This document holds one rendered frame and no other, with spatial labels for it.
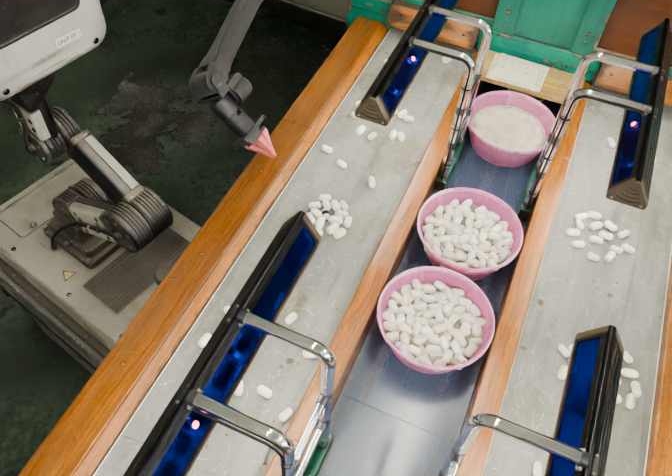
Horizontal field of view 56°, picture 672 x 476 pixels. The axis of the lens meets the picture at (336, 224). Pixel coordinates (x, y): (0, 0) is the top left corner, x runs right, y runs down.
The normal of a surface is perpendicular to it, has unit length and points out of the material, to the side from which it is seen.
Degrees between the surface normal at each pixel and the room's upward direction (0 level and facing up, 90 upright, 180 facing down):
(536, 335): 0
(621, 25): 90
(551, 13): 90
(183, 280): 0
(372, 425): 0
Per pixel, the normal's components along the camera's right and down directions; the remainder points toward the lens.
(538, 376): 0.04, -0.62
